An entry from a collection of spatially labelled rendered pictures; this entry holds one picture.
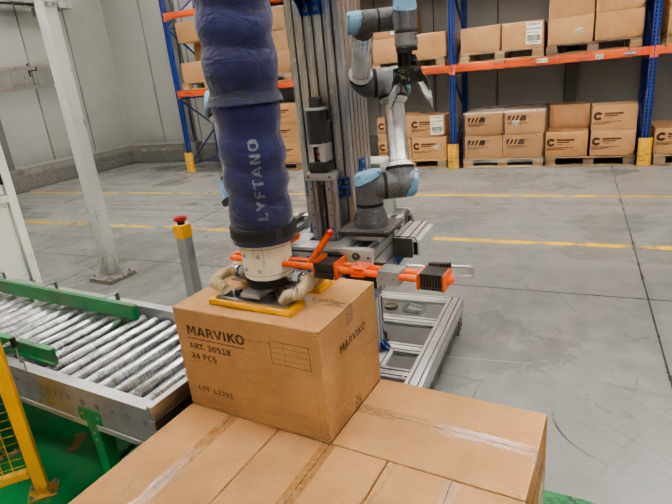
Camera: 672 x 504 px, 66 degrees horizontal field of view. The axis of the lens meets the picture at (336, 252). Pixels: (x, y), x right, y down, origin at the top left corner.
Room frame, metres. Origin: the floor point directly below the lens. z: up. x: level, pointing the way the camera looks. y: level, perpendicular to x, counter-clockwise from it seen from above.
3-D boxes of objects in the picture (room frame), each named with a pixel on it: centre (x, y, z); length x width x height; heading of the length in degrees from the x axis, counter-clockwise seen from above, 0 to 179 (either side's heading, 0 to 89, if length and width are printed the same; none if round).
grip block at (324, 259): (1.57, 0.02, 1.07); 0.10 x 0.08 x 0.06; 150
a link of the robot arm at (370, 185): (2.12, -0.17, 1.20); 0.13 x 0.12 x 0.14; 90
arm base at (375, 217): (2.12, -0.16, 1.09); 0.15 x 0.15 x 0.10
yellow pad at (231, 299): (1.61, 0.29, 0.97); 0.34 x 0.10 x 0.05; 60
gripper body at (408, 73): (1.81, -0.29, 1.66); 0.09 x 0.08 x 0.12; 154
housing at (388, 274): (1.46, -0.16, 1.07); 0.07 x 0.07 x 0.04; 60
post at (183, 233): (2.60, 0.78, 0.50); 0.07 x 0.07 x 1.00; 59
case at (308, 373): (1.69, 0.23, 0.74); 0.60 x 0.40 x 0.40; 60
